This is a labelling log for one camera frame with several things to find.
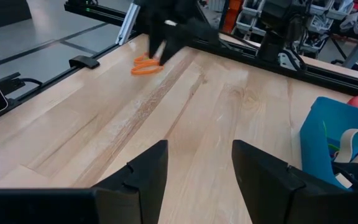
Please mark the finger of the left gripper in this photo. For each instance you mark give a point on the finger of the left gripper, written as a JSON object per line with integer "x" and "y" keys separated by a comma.
{"x": 155, "y": 40}
{"x": 172, "y": 46}

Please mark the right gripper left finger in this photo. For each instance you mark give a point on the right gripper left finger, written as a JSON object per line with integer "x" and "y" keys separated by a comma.
{"x": 141, "y": 193}

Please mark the shelf with small parts bins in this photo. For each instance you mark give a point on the shelf with small parts bins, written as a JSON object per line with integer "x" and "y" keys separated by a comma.
{"x": 247, "y": 20}

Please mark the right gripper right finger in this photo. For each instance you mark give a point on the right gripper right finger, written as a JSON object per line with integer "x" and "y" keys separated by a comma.
{"x": 266, "y": 186}

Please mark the wide beige rubber band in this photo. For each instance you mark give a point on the wide beige rubber band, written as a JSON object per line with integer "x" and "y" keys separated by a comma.
{"x": 343, "y": 149}

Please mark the black flat frame clamp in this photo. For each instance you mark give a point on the black flat frame clamp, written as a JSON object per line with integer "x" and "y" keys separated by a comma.
{"x": 84, "y": 61}

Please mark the silver aluminium extrusion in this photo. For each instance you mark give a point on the silver aluminium extrusion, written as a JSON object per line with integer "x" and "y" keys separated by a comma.
{"x": 127, "y": 25}

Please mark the orange rubber band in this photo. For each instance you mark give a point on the orange rubber band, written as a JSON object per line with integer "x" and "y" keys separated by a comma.
{"x": 146, "y": 71}
{"x": 138, "y": 59}

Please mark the blue plastic bin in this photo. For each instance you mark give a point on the blue plastic bin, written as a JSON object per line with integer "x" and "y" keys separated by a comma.
{"x": 314, "y": 140}

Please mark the wooden top workbench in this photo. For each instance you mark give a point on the wooden top workbench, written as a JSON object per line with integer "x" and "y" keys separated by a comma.
{"x": 356, "y": 49}

